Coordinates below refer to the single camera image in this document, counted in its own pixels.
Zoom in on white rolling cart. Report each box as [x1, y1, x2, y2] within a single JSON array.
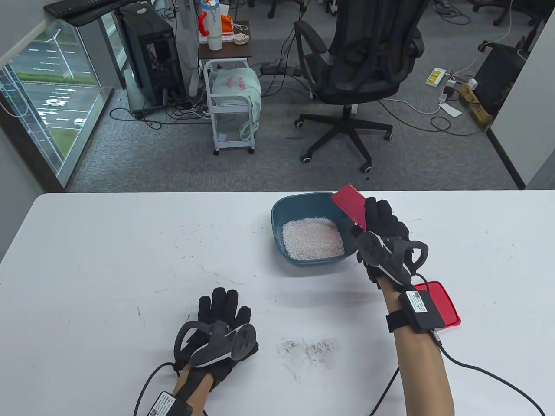
[[198, 20, 262, 155]]

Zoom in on black chair base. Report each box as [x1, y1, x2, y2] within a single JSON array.
[[472, 0, 527, 26], [267, 0, 309, 19]]

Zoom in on black computer tower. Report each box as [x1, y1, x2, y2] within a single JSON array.
[[119, 3, 185, 115]]

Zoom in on black case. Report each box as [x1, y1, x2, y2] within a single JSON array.
[[475, 42, 527, 117]]

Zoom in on black right sensor cable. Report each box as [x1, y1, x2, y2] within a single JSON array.
[[369, 269, 546, 416]]

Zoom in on black wrist sensor box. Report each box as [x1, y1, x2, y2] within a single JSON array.
[[387, 290, 446, 334], [145, 391, 192, 416]]

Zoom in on black power strip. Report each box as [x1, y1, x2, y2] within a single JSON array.
[[260, 64, 304, 76]]

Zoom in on person's left forearm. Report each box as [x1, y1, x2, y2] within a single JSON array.
[[171, 364, 215, 416]]

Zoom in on person's right forearm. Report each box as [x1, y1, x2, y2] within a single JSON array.
[[379, 277, 456, 416]]

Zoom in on black keyboard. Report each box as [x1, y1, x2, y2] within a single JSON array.
[[43, 0, 135, 26]]

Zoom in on black floor cable loop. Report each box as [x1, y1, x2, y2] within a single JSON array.
[[377, 99, 484, 137]]

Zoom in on black office chair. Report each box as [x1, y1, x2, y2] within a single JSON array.
[[294, 0, 426, 174]]

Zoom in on teal plastic basin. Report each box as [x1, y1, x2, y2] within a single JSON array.
[[271, 192, 362, 267]]

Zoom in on red container lid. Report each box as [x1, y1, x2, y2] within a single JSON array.
[[412, 281, 461, 328]]

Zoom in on pale green plastic bag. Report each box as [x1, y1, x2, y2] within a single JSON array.
[[211, 69, 262, 135]]

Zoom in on white desk leg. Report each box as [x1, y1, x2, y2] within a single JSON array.
[[173, 0, 200, 98]]

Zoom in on black right wrist sensor box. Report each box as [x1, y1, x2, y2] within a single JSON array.
[[387, 290, 446, 334]]

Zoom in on person's right hand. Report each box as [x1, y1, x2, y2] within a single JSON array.
[[356, 196, 430, 290]]

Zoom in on black sensor cable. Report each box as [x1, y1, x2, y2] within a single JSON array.
[[134, 361, 176, 416], [369, 269, 546, 416]]

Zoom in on black white left controller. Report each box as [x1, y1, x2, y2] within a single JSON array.
[[173, 321, 257, 369]]

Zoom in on black left wrist sensor box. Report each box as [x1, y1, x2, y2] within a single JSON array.
[[145, 391, 192, 416]]

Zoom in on brown cardboard box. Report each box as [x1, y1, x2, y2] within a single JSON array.
[[460, 83, 495, 126]]

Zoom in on black cable bundle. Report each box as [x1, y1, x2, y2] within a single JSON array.
[[109, 87, 213, 130]]

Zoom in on white rice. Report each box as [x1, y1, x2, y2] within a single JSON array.
[[282, 218, 345, 260]]

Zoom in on red plastic container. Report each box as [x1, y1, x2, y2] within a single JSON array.
[[330, 183, 368, 230]]

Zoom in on glass window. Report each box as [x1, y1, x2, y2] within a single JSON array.
[[0, 11, 115, 187]]

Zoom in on white tumbler with red handle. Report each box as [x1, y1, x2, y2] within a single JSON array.
[[199, 0, 224, 51]]

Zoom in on black left sensor cable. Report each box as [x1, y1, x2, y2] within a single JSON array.
[[134, 361, 176, 416]]

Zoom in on person's left hand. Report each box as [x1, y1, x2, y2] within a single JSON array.
[[173, 287, 260, 390]]

